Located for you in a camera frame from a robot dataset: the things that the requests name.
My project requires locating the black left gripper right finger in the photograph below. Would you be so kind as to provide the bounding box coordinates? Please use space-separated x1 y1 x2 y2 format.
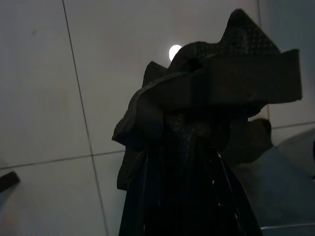
191 147 262 236

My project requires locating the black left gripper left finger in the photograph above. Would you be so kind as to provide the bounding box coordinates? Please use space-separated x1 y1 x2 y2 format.
119 137 193 236

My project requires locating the large jagged black foam piece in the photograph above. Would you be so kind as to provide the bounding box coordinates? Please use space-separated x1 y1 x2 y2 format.
111 8 302 193

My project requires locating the dark brown strip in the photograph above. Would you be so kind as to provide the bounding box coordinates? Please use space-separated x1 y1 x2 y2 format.
0 171 21 193

